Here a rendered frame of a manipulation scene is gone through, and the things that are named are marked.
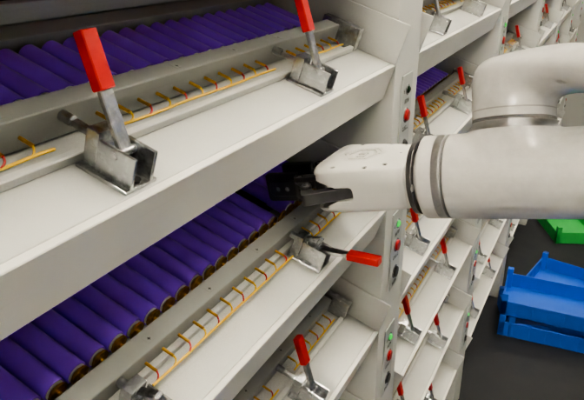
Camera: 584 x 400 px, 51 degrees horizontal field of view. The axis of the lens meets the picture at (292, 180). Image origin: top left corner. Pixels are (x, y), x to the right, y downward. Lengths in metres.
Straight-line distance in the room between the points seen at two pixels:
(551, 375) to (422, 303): 0.90
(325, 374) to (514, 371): 1.36
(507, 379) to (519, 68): 1.58
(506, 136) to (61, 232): 0.39
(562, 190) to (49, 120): 0.41
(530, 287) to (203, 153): 2.03
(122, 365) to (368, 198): 0.28
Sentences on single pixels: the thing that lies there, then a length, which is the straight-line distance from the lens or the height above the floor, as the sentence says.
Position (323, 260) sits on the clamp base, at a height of 0.95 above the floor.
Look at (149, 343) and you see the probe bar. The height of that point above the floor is 0.97.
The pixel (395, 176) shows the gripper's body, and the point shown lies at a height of 1.05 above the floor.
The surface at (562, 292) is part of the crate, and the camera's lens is 2.38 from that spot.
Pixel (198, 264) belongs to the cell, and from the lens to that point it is 0.59.
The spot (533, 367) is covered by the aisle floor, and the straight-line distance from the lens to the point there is 2.15.
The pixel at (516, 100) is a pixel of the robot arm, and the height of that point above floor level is 1.13.
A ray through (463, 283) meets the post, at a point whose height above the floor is 0.44.
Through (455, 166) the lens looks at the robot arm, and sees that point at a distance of 0.58.
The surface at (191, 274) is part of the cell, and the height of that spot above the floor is 0.98.
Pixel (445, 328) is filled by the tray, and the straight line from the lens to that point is 1.59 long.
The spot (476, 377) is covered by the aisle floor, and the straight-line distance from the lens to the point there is 2.05.
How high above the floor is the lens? 1.26
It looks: 22 degrees down
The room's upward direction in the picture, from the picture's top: straight up
